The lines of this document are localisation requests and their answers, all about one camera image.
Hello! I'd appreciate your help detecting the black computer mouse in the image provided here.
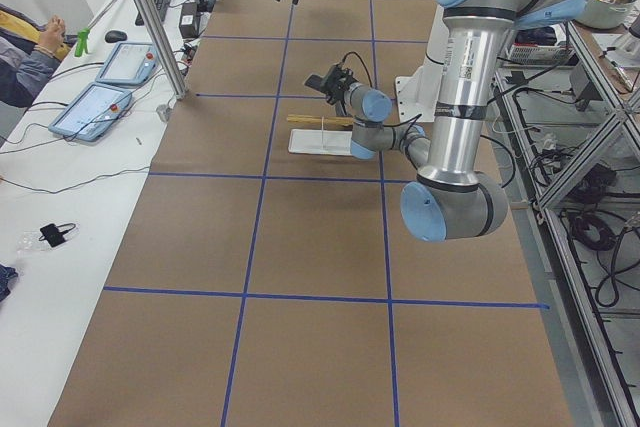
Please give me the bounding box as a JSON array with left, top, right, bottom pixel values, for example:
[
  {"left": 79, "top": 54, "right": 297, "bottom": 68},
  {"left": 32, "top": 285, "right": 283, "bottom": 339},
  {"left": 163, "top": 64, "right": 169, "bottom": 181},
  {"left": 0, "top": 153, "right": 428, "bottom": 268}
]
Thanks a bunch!
[{"left": 104, "top": 30, "right": 128, "bottom": 43}]

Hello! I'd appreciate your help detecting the small black cable adapter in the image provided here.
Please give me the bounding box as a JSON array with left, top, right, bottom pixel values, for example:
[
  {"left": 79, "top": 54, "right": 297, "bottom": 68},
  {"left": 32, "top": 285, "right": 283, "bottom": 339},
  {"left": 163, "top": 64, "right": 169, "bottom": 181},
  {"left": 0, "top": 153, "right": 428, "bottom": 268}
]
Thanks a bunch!
[{"left": 39, "top": 222, "right": 77, "bottom": 248}]

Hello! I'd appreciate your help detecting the person's forearm grey sleeve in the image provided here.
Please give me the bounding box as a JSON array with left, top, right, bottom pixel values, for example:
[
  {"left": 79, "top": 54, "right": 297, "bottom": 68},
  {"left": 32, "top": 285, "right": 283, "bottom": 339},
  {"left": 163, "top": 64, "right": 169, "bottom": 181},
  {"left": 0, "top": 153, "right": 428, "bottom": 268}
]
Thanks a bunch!
[{"left": 1, "top": 41, "right": 59, "bottom": 108}]

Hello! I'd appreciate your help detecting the grey and blue towel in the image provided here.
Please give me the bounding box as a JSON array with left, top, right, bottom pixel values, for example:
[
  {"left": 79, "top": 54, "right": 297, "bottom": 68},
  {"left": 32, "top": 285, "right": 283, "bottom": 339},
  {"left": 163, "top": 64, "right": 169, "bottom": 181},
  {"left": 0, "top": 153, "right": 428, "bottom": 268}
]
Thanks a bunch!
[{"left": 304, "top": 74, "right": 326, "bottom": 93}]

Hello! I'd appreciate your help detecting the black power adapter box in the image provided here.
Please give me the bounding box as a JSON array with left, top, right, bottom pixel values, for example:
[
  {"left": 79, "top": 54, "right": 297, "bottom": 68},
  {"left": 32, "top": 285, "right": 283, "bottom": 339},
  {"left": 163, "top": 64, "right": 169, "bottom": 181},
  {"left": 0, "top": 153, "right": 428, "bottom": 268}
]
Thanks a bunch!
[{"left": 179, "top": 1, "right": 201, "bottom": 39}]

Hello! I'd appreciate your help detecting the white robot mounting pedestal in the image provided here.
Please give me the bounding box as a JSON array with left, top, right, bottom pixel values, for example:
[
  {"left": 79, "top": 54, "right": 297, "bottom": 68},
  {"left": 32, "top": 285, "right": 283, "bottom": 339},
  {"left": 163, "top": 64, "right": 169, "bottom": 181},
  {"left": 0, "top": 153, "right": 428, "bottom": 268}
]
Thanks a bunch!
[{"left": 395, "top": 5, "right": 449, "bottom": 123}]

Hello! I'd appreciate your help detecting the green clamp tool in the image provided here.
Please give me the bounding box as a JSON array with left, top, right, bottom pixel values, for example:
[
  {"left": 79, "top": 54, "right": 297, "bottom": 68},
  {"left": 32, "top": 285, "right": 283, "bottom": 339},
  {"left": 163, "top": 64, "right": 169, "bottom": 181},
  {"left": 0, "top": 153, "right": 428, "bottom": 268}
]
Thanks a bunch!
[{"left": 74, "top": 28, "right": 90, "bottom": 57}]

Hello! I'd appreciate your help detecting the blue teach pendant near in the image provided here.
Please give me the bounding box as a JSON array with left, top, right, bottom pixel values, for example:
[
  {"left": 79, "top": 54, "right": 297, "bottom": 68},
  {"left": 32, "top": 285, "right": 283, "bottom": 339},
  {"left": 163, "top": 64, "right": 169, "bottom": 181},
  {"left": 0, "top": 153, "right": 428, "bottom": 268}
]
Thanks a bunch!
[{"left": 48, "top": 82, "right": 132, "bottom": 142}]

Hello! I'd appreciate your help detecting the grey aluminium frame post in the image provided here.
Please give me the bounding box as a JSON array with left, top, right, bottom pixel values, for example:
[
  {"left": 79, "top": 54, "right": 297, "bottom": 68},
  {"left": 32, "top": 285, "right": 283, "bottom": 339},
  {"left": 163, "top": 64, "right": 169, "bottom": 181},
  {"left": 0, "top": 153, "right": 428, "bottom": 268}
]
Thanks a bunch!
[{"left": 134, "top": 0, "right": 187, "bottom": 100}]

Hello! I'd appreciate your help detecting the white towel rack base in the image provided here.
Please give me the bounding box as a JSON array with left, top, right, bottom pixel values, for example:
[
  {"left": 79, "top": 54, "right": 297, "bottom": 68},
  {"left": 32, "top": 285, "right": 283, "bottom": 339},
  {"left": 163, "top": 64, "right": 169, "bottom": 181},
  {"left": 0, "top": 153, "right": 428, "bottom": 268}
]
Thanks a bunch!
[{"left": 288, "top": 129, "right": 351, "bottom": 156}]

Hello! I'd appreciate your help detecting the blue teach pendant far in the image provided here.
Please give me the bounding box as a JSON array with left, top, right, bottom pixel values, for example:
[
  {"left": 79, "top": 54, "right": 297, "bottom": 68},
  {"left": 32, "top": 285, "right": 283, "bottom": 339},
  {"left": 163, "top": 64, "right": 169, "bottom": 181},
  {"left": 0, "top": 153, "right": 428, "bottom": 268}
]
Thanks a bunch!
[{"left": 95, "top": 41, "right": 157, "bottom": 87}]

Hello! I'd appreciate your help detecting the person's hand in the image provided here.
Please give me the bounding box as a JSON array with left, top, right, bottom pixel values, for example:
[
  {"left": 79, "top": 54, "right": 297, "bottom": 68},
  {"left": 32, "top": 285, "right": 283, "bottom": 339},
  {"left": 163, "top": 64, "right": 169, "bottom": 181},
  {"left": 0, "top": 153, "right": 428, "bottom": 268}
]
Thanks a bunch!
[{"left": 37, "top": 16, "right": 66, "bottom": 54}]

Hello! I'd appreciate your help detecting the steel bowl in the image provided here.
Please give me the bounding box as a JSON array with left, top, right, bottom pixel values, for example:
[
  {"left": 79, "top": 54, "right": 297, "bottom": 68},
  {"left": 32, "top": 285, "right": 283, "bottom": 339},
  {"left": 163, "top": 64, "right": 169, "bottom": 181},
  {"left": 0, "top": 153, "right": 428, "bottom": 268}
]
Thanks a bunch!
[{"left": 576, "top": 0, "right": 637, "bottom": 30}]

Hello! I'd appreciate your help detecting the blue teach pendant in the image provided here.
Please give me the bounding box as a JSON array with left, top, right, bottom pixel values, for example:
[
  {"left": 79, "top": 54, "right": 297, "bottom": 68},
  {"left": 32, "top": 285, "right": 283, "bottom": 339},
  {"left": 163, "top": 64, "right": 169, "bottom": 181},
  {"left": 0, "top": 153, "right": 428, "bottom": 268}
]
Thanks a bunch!
[
  {"left": 48, "top": 82, "right": 132, "bottom": 142},
  {"left": 95, "top": 41, "right": 157, "bottom": 87}
]

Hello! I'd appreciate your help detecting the wooden rack rod outer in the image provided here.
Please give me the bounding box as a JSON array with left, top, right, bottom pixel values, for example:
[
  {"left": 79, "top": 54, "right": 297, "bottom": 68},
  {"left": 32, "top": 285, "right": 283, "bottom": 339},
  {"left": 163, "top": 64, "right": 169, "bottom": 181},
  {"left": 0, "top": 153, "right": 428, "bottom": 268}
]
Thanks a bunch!
[{"left": 286, "top": 114, "right": 353, "bottom": 128}]

